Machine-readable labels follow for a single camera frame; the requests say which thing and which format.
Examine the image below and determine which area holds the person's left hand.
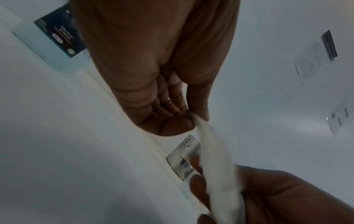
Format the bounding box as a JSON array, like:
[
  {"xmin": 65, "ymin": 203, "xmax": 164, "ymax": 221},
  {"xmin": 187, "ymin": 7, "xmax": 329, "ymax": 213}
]
[{"xmin": 69, "ymin": 0, "xmax": 240, "ymax": 137}]

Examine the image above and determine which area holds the white paper wall notice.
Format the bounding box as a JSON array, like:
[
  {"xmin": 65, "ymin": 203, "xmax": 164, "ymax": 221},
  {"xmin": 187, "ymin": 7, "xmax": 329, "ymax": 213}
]
[{"xmin": 293, "ymin": 40, "xmax": 326, "ymax": 86}]

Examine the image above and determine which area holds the white wiping tissue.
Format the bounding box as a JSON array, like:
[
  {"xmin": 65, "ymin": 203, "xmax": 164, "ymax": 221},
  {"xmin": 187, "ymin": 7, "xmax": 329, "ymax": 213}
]
[{"xmin": 190, "ymin": 113, "xmax": 247, "ymax": 224}]

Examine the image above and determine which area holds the large white bottle blue label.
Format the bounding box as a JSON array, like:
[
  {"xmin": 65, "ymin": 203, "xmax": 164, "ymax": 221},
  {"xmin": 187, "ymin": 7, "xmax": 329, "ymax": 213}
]
[{"xmin": 12, "ymin": 2, "xmax": 92, "ymax": 73}]

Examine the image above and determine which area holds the black wall device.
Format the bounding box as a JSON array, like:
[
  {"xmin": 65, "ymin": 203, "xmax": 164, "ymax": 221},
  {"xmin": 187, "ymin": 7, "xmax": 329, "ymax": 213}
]
[{"xmin": 321, "ymin": 30, "xmax": 338, "ymax": 61}]

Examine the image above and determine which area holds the perforated steel utensil holder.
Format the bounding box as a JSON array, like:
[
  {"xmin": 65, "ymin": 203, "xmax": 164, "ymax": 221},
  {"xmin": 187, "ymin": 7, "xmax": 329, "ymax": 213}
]
[{"xmin": 166, "ymin": 134, "xmax": 204, "ymax": 181}]

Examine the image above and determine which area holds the person's right hand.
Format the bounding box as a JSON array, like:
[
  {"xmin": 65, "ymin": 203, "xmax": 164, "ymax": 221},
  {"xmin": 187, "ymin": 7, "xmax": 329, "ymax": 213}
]
[{"xmin": 189, "ymin": 155, "xmax": 354, "ymax": 224}]

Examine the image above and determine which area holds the white wall switch plate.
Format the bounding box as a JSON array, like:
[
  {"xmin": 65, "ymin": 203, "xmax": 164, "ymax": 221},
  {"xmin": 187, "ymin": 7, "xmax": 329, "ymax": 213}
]
[{"xmin": 325, "ymin": 99, "xmax": 350, "ymax": 136}]

